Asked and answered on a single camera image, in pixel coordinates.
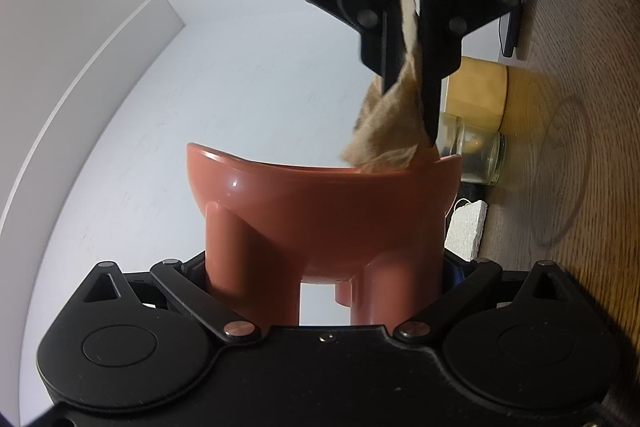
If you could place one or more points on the cream cylindrical container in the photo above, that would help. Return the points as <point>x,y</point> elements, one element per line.
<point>480,92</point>

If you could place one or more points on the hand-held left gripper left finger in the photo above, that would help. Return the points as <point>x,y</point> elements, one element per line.
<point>192,289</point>

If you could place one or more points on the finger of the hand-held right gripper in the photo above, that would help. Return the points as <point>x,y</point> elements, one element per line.
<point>377,32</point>
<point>440,37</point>

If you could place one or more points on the terracotta red footed bowl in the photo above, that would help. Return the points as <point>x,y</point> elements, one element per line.
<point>325,217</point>

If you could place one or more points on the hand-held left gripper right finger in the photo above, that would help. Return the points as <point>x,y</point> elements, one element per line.
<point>452,274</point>

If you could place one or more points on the black flat device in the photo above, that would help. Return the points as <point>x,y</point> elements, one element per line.
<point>512,34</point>

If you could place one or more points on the white foam block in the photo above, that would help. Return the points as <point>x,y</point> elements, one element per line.
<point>466,229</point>

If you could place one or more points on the clear glass jar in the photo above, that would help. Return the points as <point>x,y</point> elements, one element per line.
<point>475,154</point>

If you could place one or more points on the brown paper towel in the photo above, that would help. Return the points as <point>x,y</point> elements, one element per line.
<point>390,127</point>

